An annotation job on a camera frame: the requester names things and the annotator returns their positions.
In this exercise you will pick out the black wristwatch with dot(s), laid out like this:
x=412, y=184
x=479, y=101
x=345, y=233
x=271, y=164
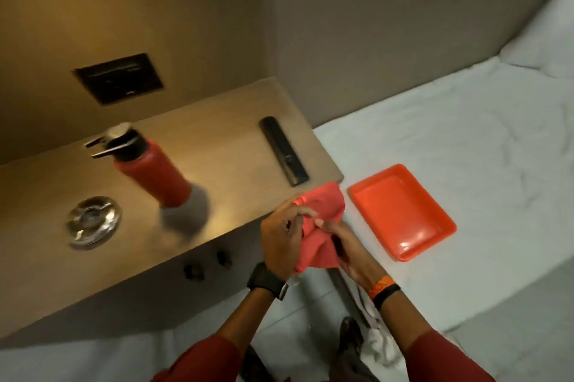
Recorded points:
x=265, y=280

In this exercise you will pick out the person's right hand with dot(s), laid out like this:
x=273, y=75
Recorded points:
x=358, y=263

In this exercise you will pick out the wooden bedside table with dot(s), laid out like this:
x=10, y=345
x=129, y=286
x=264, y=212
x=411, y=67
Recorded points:
x=215, y=135

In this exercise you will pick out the black wall switch panel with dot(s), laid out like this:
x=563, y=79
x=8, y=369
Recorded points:
x=119, y=79

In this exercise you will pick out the white pillow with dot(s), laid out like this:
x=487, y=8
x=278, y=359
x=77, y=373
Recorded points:
x=545, y=31

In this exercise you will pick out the person's right forearm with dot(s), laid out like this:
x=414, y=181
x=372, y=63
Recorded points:
x=412, y=341

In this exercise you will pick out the person's right fingers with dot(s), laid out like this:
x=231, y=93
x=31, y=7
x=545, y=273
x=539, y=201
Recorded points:
x=334, y=231

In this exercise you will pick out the person's left fingers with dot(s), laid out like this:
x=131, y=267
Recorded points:
x=301, y=213

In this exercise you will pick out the white cloth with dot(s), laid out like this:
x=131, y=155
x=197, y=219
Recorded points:
x=381, y=346

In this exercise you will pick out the black shoe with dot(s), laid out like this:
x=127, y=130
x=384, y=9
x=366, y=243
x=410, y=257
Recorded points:
x=354, y=350
x=255, y=366

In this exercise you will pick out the red cloth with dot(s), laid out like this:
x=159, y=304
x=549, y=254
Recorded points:
x=320, y=206

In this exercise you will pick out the orange wristband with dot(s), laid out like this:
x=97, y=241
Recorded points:
x=381, y=286

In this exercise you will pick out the bed with white sheet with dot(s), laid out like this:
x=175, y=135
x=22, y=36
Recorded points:
x=471, y=162

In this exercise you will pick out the person's left hand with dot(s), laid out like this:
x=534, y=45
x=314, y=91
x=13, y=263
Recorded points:
x=278, y=242

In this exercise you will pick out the black remote control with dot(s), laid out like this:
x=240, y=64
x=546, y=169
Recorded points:
x=283, y=150

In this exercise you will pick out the red bottle with black lid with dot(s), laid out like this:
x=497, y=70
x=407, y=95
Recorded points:
x=154, y=171

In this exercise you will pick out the dark bed frame leg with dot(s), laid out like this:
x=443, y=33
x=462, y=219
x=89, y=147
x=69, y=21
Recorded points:
x=345, y=294

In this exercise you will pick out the dark drawer knob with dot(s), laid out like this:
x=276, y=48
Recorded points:
x=224, y=259
x=194, y=272

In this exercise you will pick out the person's left forearm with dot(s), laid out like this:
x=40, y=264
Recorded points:
x=242, y=328

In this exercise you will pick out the orange plastic tray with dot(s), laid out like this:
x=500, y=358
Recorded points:
x=399, y=213

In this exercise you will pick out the black wristband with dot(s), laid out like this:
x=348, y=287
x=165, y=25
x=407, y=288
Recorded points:
x=386, y=295

